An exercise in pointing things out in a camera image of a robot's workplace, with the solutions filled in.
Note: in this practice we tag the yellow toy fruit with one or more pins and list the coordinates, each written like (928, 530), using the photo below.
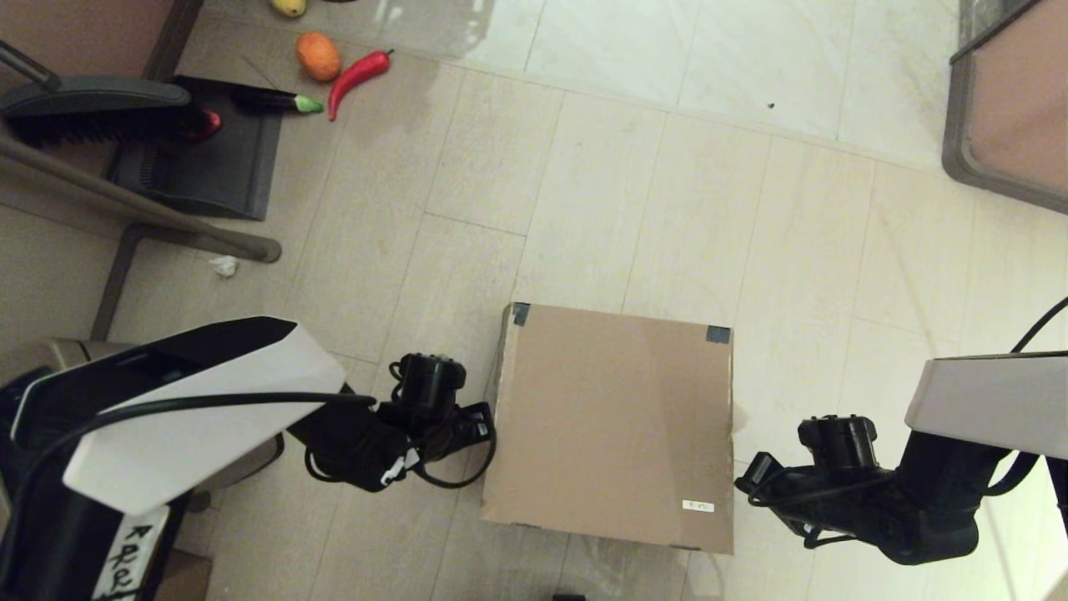
(288, 7)

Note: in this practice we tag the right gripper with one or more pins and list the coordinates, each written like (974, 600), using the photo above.
(784, 501)

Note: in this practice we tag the orange toy fruit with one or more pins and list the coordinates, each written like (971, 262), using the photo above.
(318, 57)

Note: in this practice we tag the dark grey dustpan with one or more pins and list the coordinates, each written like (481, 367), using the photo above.
(209, 171)

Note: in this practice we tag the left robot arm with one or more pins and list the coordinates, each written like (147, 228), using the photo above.
(167, 417)

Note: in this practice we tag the black broom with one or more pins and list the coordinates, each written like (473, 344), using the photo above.
(100, 123)

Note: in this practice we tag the red chili pepper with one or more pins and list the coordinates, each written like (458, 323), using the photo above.
(355, 77)

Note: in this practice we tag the white crumpled tissue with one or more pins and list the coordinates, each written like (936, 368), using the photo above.
(224, 265)

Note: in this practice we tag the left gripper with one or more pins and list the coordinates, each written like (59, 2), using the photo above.
(455, 430)

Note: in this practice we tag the small red toy fruit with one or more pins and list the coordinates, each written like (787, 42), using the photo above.
(212, 123)

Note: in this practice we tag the brown trash bin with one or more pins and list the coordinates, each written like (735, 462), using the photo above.
(58, 355)

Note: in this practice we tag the closed brown cardboard carton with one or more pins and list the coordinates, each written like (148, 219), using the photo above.
(188, 580)

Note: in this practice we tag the toy eggplant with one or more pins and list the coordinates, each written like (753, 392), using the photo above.
(267, 101)

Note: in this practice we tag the brown cardboard shoe box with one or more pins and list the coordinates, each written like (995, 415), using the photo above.
(617, 417)

